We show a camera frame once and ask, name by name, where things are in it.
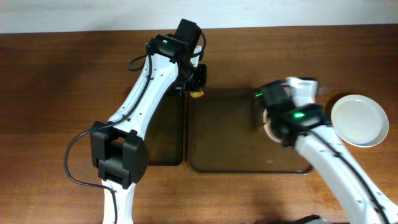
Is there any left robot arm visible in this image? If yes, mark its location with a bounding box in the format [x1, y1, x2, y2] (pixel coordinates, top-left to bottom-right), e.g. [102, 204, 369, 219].
[90, 19, 206, 223]

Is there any white pinkish plate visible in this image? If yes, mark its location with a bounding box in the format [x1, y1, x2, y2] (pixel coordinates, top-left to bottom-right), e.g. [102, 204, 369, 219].
[262, 109, 282, 143]

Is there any brown tray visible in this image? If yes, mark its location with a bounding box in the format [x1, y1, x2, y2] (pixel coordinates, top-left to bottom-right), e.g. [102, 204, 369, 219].
[187, 89, 313, 174]

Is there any black tray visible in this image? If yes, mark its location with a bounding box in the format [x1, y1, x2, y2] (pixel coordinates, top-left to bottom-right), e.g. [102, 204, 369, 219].
[145, 95, 185, 166]

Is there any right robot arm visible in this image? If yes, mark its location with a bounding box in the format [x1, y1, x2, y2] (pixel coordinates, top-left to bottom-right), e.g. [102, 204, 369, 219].
[254, 77, 397, 223]

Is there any green yellow sponge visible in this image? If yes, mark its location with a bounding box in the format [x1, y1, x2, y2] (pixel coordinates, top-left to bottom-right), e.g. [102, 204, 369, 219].
[190, 90, 204, 98]

